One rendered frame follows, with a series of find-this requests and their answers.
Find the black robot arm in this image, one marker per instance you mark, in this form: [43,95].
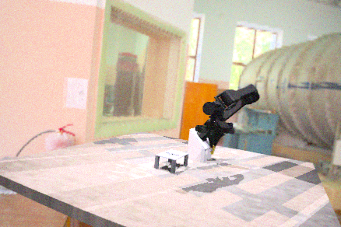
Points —
[235,100]

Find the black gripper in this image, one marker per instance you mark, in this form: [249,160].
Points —
[212,133]

